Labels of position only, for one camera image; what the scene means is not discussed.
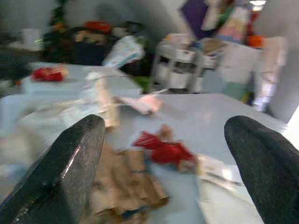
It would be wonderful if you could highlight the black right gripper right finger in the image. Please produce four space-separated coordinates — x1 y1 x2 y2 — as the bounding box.
224 115 299 224

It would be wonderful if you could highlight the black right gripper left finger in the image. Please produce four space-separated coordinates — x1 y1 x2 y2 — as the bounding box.
0 114 106 224

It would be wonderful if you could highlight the clear crumpled plastic bag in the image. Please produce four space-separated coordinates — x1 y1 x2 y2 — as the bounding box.
0 102 106 168

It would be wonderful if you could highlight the crumpled brown paper bag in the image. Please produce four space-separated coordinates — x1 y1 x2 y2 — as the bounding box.
90 142 170 224

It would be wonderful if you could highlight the tall beige white carton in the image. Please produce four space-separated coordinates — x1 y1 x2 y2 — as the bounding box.
81 72 121 129

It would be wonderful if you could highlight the white low table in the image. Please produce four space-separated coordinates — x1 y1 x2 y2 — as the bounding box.
21 62 143 100

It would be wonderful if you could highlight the red snack packet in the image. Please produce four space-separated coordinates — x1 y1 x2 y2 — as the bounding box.
32 66 69 82

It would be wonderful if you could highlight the red foil snack wrapper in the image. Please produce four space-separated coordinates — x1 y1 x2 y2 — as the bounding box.
133 130 196 165

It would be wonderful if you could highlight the crumpled pink white paper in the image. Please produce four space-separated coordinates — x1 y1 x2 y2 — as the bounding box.
119 94 164 115

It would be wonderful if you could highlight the white storage trolley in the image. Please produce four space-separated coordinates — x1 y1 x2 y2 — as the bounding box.
150 34 222 93

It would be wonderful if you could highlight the black basket with toys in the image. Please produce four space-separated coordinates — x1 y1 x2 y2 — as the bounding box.
67 21 117 66

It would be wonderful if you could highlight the white blue printed package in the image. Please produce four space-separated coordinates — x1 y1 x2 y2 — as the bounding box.
102 36 145 70

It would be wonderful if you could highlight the purple cloth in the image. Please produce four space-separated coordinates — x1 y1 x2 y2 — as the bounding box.
179 0 225 39

